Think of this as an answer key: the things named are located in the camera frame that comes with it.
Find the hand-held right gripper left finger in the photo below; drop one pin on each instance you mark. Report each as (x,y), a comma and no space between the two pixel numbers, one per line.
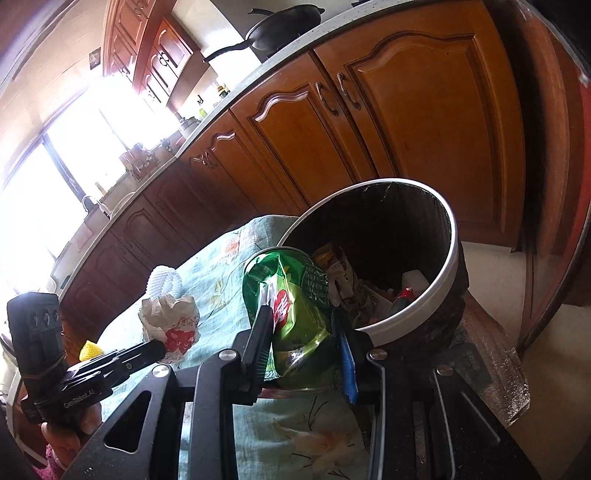
(261,344)

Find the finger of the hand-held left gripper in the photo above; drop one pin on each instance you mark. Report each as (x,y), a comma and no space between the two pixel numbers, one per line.
(99,371)
(143,353)

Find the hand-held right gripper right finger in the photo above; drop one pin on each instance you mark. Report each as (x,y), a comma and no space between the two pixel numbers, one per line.
(345,367)

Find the green drink can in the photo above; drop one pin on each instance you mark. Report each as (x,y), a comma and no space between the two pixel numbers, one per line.
(295,323)

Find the white foam block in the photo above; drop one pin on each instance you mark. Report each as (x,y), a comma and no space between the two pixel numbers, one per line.
(414,280)

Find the yellow snack packet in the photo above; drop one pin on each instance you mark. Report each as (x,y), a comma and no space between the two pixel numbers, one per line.
(330,256)

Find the white-rimmed bin with black bag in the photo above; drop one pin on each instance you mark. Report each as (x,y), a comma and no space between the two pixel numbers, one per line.
(438,295)

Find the person's left hand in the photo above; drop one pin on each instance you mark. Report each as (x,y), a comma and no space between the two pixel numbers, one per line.
(62,436)

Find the yellow foam fruit net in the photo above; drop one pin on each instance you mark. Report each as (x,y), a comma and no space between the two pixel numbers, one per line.
(90,351)

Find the crumpled white printed wrapper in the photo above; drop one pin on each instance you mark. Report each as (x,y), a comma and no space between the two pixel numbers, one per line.
(166,314)

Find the light blue floral tablecloth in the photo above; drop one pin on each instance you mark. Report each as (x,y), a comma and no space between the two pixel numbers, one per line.
(212,286)

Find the white foam fruit net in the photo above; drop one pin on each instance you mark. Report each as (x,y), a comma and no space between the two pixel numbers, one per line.
(161,279)

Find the chrome kitchen faucet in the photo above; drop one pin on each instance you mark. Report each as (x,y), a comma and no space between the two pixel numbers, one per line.
(87,199)

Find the kitchen window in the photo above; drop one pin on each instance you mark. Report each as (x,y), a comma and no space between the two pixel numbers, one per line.
(69,161)

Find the utensil rack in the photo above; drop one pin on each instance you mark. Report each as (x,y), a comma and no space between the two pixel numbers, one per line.
(136,158)

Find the cluster of condiment bottles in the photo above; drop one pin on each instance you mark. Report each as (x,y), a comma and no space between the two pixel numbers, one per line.
(222,91)

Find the pale speckled kitchen countertop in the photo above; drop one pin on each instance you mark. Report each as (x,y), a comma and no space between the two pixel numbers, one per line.
(251,83)

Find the wooden base cabinets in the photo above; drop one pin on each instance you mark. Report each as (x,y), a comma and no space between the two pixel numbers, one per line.
(415,115)

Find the ceiling vent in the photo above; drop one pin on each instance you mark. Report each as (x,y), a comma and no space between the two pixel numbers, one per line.
(94,58)

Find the black wok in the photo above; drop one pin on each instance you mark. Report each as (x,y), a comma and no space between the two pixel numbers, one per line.
(286,25)

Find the wooden door frame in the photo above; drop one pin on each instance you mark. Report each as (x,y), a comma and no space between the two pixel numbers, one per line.
(558,184)

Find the wooden wall cabinets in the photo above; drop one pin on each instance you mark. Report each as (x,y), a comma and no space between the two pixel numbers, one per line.
(161,55)

